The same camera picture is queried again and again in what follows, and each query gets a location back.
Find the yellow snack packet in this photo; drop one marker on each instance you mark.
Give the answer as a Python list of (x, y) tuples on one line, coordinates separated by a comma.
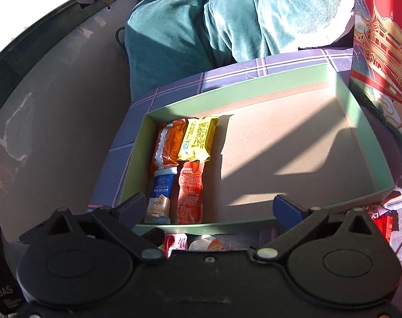
[(197, 135)]

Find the orange-red drink pouch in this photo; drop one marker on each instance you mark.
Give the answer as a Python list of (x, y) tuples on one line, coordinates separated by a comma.
[(189, 195)]

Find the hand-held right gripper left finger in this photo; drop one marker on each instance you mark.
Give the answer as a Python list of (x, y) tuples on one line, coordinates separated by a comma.
[(132, 206)]

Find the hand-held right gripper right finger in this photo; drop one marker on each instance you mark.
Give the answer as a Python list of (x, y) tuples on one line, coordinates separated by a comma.
[(287, 209)]

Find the blue and white cracker packet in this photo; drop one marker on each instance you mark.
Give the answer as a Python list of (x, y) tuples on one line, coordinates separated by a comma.
[(159, 198)]

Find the green cardboard box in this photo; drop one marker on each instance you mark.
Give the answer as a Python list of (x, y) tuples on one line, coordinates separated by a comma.
[(270, 159)]

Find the white and orange jelly cup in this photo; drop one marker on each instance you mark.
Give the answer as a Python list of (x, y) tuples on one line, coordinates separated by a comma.
[(204, 243)]

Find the pink and white snack packet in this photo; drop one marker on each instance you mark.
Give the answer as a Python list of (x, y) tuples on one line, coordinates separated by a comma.
[(374, 211)]

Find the orange snack packet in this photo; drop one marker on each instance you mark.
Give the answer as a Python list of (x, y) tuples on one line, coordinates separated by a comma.
[(169, 142)]

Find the red snack packet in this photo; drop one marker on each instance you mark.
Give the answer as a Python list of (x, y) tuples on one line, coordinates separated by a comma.
[(384, 226)]

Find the red printed gift box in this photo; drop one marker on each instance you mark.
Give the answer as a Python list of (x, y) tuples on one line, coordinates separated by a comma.
[(381, 23)]

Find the purple plaid bed sheet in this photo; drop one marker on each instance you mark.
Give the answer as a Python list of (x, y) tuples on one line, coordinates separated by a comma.
[(221, 73)]

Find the teal fleece blanket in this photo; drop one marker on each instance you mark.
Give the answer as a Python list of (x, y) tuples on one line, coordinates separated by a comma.
[(221, 23)]

